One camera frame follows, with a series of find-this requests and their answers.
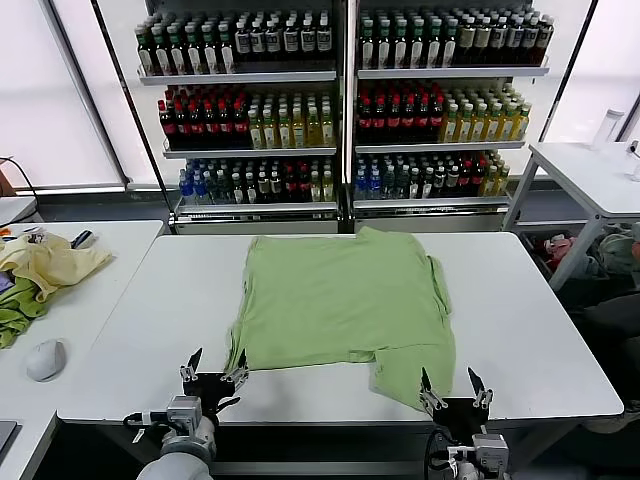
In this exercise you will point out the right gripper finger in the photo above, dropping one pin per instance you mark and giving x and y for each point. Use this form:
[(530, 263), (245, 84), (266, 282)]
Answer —
[(482, 397), (431, 395)]

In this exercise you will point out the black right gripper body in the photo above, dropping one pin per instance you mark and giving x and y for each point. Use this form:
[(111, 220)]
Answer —
[(460, 415)]

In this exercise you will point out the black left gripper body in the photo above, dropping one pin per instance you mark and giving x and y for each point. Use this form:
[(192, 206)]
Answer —
[(210, 392)]

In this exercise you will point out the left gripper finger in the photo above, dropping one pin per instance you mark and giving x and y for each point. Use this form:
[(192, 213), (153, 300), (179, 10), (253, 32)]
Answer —
[(191, 370), (237, 374)]

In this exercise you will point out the light green t-shirt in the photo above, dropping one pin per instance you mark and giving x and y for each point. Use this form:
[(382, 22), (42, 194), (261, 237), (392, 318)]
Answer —
[(340, 300)]

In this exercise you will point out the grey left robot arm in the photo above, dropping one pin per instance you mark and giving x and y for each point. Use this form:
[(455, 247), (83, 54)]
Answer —
[(175, 462)]

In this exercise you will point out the red pink clothes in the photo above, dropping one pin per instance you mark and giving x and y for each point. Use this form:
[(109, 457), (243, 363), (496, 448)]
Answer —
[(555, 250)]

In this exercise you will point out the large white work table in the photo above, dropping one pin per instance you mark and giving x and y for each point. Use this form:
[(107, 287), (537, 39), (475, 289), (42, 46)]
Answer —
[(500, 325)]

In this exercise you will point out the white side table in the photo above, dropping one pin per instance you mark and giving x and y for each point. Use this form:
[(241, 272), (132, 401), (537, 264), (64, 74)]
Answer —
[(100, 300)]

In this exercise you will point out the beige shoe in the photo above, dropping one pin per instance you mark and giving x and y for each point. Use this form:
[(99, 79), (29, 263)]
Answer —
[(607, 425)]

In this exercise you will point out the person leg black trousers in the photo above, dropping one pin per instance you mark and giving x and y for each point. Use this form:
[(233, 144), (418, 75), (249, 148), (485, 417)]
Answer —
[(615, 340)]

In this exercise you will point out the white computer mouse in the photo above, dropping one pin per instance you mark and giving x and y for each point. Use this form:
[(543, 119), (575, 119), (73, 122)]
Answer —
[(46, 360)]

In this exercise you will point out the white drinks shelf unit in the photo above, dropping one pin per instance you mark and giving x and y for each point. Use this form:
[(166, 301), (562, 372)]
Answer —
[(430, 222), (250, 225)]

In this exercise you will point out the black storage crate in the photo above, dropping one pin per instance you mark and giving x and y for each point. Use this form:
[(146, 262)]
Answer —
[(526, 239)]

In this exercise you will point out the white metal shelf board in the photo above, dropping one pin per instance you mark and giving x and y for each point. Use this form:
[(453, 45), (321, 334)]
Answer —
[(440, 147), (430, 204), (250, 152), (450, 73), (255, 207), (240, 77)]

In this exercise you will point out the black and blue tool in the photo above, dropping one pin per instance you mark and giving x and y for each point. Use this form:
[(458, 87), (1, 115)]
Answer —
[(82, 239)]

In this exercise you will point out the pale yellow garment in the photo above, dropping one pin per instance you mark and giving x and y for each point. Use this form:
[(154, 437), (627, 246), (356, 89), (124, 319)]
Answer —
[(55, 265)]

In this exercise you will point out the blue drink bottle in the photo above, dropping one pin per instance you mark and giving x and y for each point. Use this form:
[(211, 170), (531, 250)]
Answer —
[(186, 186), (200, 187), (361, 186), (375, 186)]

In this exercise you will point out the olive green garment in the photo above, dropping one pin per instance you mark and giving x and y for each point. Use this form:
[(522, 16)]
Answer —
[(20, 305)]

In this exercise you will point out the dark bottle white cap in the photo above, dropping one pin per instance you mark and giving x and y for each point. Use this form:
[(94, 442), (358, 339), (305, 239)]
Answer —
[(440, 183), (238, 189), (263, 188), (251, 189), (453, 183), (428, 184), (275, 188), (415, 184)]

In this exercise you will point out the dark bottle red label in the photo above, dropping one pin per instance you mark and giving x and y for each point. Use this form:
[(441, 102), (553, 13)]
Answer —
[(479, 182), (466, 182), (303, 187), (290, 188)]

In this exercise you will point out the grey green garment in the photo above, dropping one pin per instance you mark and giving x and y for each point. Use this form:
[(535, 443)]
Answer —
[(620, 250)]

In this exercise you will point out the pale yellow drink bottle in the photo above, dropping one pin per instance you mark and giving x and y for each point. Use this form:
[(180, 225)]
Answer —
[(327, 187), (502, 182), (491, 182), (315, 187)]

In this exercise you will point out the small white purple packet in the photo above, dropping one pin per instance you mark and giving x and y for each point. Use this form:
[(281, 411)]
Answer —
[(35, 236)]

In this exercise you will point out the purple flat item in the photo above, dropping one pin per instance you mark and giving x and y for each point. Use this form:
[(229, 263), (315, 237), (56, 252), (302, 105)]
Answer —
[(5, 281)]

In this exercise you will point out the small white desk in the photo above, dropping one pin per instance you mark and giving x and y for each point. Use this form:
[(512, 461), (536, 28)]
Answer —
[(15, 210)]

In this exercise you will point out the yellow juice bottle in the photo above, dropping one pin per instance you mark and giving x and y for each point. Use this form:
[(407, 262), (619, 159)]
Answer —
[(256, 131), (465, 125), (313, 129), (327, 128), (298, 130), (520, 123), (506, 124), (284, 130), (479, 124), (492, 124), (451, 125), (269, 131)]

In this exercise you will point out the red cap cola bottle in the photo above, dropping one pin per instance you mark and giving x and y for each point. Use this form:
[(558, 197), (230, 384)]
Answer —
[(423, 121), (181, 126), (409, 122), (196, 126), (380, 122), (226, 125), (241, 125), (166, 125), (211, 126), (436, 121), (394, 122), (365, 122)]

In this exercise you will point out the white table slanted legs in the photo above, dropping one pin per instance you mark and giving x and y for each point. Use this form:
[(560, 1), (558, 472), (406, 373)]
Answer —
[(575, 170)]

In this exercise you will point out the brown cardboard box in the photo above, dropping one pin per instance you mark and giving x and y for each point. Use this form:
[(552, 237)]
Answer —
[(6, 182)]

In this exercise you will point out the translucent white cap bottle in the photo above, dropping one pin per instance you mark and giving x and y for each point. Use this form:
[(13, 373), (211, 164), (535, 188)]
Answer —
[(607, 130)]

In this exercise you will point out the green cap tea bottle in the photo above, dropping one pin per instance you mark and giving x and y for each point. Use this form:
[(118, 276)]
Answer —
[(177, 55), (367, 49), (450, 47), (145, 55), (433, 47), (400, 48), (417, 48), (384, 49), (227, 54), (161, 55), (210, 54), (193, 55)]

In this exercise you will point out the dark bottle white label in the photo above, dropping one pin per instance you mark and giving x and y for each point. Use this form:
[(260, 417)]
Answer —
[(243, 41), (307, 39), (291, 40), (258, 41), (323, 38), (273, 40)]

